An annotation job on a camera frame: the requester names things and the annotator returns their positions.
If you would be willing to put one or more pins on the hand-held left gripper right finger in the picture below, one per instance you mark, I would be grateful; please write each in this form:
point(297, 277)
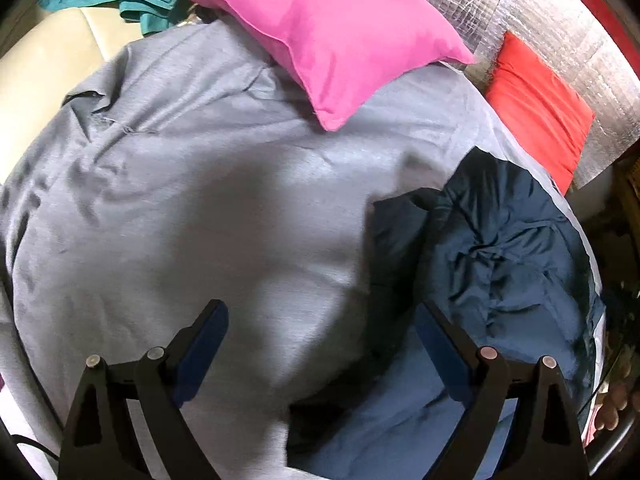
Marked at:
point(445, 355)

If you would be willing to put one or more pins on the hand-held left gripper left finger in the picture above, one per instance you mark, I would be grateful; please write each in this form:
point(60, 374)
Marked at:
point(200, 355)

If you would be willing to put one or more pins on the navy blue padded jacket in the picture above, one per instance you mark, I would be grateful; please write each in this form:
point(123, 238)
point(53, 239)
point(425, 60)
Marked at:
point(500, 260)

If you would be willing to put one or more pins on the grey bed sheet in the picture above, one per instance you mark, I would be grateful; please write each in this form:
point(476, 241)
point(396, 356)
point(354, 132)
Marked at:
point(200, 210)

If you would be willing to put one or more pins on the red pillow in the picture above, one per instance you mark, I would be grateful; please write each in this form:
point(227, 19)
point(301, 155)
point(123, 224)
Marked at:
point(540, 110)

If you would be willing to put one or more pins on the cream leather sofa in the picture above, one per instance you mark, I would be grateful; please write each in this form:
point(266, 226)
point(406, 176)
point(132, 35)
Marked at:
point(45, 60)

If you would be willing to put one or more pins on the pink pillow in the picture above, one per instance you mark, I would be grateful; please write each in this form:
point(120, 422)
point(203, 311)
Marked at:
point(340, 30)

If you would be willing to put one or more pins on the silver insulation foil sheet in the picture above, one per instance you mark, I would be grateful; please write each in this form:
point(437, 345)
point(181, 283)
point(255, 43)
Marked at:
point(525, 0)

